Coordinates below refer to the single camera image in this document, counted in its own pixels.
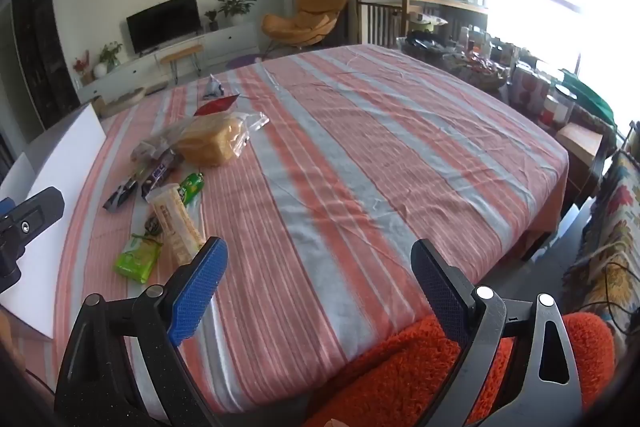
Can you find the large green potted plant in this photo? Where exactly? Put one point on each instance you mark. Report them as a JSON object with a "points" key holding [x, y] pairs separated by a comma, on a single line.
{"points": [[235, 7]]}

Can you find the black television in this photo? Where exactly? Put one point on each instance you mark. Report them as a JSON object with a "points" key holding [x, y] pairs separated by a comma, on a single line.
{"points": [[162, 24]]}

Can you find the red flowers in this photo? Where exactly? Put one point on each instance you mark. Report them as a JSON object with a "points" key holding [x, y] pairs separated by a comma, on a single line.
{"points": [[82, 64]]}

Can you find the orange lounge chair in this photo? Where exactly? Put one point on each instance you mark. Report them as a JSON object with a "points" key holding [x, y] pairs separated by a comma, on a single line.
{"points": [[300, 24]]}

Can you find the cardboard box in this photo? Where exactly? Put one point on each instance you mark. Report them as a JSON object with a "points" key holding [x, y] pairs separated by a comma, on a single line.
{"points": [[120, 101]]}

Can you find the plant in white vase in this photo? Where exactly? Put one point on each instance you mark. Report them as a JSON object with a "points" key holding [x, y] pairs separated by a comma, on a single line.
{"points": [[107, 57]]}

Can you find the striped bed sheet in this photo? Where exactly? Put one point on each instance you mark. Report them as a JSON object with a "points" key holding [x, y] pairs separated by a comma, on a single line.
{"points": [[350, 167]]}

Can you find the white television cabinet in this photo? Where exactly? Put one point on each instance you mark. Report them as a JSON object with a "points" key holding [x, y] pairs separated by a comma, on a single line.
{"points": [[225, 42]]}

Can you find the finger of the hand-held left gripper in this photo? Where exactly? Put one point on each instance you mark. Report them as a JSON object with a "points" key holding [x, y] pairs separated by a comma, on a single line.
{"points": [[5, 208], [40, 209]]}

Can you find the red snack packet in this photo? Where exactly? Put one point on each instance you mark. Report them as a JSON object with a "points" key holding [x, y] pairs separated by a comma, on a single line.
{"points": [[215, 107]]}

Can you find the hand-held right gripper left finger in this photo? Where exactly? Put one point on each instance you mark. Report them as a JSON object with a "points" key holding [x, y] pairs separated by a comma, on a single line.
{"points": [[197, 292]]}

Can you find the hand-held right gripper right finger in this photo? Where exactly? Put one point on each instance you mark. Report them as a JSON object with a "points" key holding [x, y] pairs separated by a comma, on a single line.
{"points": [[440, 287]]}

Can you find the wooden slatted chair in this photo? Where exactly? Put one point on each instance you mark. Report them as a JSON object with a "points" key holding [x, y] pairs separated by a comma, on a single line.
{"points": [[380, 19]]}

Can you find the bread loaf in clear bag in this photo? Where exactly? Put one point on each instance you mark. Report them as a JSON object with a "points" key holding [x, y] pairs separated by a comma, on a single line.
{"points": [[210, 142]]}

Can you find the dark display cabinet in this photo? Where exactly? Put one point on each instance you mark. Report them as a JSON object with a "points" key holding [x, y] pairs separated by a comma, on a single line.
{"points": [[40, 52]]}

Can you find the dark candy bar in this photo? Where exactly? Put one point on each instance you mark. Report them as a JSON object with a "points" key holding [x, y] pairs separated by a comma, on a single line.
{"points": [[159, 174]]}

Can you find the small green potted plant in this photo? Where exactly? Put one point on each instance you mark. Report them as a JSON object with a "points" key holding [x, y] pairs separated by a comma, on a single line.
{"points": [[212, 19]]}

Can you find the wooden stool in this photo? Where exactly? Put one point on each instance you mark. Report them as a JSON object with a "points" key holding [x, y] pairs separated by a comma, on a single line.
{"points": [[182, 52]]}

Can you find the wooden desk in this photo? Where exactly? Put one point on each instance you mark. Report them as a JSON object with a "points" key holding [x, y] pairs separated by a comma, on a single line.
{"points": [[450, 4]]}

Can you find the green flat snack packet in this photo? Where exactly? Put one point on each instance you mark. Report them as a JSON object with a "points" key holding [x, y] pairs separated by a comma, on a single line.
{"points": [[135, 257]]}

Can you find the orange fluffy cushion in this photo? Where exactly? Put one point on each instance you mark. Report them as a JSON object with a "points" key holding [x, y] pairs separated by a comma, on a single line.
{"points": [[400, 377]]}

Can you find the pile of assorted boxes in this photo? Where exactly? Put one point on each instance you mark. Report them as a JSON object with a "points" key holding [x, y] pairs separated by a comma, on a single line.
{"points": [[500, 67]]}

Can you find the beige cracker sleeve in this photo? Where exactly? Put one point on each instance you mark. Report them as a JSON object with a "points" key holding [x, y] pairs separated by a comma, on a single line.
{"points": [[172, 222]]}

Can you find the purple floor mat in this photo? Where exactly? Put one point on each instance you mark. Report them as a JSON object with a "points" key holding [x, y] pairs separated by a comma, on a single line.
{"points": [[245, 61]]}

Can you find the green cloth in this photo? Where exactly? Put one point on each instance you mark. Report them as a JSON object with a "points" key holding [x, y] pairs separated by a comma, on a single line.
{"points": [[592, 94]]}

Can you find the white board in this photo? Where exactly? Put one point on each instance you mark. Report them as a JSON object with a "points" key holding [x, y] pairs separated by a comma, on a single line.
{"points": [[55, 167]]}

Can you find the patterned blanket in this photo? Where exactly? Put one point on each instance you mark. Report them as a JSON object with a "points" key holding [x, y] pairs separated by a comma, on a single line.
{"points": [[617, 207]]}

